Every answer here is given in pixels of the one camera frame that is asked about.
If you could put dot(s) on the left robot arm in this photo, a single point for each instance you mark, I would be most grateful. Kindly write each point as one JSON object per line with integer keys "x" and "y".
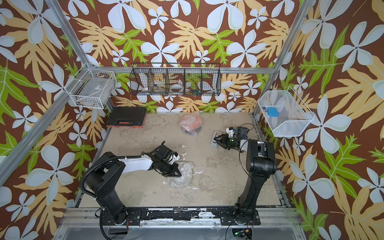
{"x": 100, "y": 179}

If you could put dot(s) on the white wire basket left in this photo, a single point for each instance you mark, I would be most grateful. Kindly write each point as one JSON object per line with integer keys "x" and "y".
{"x": 91, "y": 87}

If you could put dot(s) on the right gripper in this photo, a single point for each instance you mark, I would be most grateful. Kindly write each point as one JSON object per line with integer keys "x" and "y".
{"x": 223, "y": 141}

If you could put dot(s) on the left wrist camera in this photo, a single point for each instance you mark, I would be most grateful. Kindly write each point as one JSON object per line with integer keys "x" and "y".
{"x": 173, "y": 158}

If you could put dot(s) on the orange dinner plate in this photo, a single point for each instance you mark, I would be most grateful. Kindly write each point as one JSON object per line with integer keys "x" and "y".
{"x": 190, "y": 122}

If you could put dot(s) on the black plastic case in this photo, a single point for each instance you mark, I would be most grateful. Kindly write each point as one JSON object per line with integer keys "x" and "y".
{"x": 133, "y": 117}

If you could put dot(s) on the blue small object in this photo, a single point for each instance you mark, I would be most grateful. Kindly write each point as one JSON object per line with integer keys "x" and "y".
{"x": 272, "y": 112}

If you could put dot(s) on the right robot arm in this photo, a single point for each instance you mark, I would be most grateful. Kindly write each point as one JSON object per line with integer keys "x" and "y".
{"x": 260, "y": 165}

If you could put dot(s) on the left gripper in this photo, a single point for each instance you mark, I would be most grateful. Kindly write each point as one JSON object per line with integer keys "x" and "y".
{"x": 173, "y": 172}

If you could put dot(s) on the bubble wrap pile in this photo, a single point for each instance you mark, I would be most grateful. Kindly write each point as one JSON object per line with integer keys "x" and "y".
{"x": 186, "y": 170}

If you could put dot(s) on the white wire basket right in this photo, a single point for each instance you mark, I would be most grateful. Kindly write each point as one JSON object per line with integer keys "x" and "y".
{"x": 294, "y": 114}

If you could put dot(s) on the black wire basket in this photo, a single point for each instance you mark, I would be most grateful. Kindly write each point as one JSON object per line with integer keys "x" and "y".
{"x": 195, "y": 79}

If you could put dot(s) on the white wire basket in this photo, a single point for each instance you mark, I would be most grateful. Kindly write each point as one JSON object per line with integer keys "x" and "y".
{"x": 91, "y": 87}
{"x": 294, "y": 114}

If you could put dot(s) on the grey tape dispenser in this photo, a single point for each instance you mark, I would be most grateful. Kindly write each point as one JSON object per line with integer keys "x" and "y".
{"x": 214, "y": 143}

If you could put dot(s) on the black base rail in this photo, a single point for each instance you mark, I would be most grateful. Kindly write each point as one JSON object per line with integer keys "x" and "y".
{"x": 226, "y": 215}

